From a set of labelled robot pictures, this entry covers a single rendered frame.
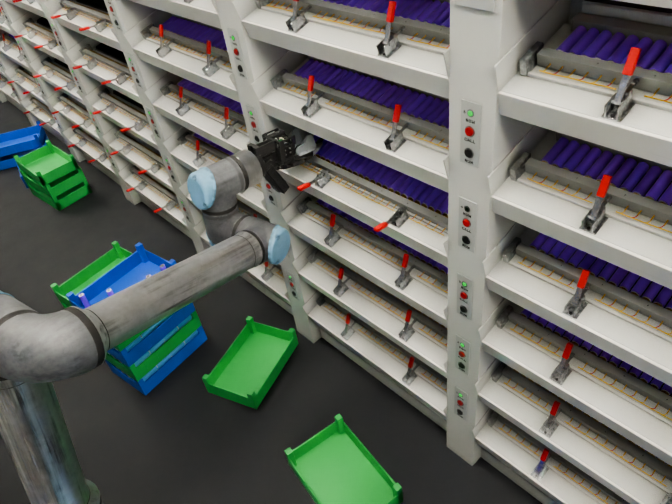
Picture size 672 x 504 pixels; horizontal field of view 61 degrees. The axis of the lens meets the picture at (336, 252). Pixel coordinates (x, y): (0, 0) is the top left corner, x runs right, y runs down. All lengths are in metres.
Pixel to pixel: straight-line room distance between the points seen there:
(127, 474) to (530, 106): 1.59
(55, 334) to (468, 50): 0.80
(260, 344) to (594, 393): 1.24
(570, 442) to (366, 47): 0.97
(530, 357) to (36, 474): 1.04
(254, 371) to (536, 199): 1.30
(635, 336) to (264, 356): 1.33
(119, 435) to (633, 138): 1.74
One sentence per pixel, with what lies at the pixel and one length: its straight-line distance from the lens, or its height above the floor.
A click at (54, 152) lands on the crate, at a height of 0.17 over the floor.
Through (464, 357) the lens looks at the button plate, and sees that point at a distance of 1.42.
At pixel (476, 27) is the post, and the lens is 0.95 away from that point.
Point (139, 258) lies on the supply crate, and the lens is 2.13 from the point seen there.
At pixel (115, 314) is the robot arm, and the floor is 0.89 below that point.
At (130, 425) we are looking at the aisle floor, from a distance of 2.10.
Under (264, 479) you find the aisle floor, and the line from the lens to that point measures 1.83.
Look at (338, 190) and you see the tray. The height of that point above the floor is 0.76.
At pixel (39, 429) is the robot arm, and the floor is 0.69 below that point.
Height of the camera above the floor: 1.58
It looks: 40 degrees down
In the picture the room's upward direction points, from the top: 9 degrees counter-clockwise
